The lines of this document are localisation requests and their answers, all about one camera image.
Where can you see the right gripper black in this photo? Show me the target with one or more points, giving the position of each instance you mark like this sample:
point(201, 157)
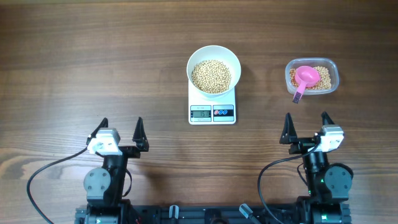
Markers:
point(289, 137)

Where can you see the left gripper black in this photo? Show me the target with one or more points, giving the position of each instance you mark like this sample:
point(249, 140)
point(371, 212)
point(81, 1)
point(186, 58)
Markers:
point(140, 141)

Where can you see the clear plastic container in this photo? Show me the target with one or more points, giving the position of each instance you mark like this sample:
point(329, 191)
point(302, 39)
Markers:
point(313, 62)

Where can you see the soybeans in white bowl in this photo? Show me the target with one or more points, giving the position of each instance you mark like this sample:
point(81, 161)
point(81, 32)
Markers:
point(211, 76)

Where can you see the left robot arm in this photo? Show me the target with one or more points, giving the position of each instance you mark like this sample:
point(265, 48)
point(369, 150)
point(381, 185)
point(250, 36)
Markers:
point(104, 186)

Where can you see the pink plastic measuring scoop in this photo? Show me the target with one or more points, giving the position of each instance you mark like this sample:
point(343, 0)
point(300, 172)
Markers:
point(305, 77)

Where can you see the white digital kitchen scale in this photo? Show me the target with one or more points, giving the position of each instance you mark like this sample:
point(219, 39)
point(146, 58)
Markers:
point(211, 109)

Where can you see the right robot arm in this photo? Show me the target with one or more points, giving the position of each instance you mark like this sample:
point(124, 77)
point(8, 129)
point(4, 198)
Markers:
point(328, 184)

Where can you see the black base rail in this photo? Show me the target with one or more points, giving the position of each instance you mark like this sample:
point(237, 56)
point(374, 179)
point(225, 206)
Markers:
point(214, 214)

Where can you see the yellow soybeans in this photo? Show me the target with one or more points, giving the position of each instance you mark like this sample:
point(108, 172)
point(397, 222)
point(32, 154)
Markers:
point(323, 84)

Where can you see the white round bowl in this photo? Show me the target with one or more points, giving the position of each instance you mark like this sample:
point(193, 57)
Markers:
point(216, 52)

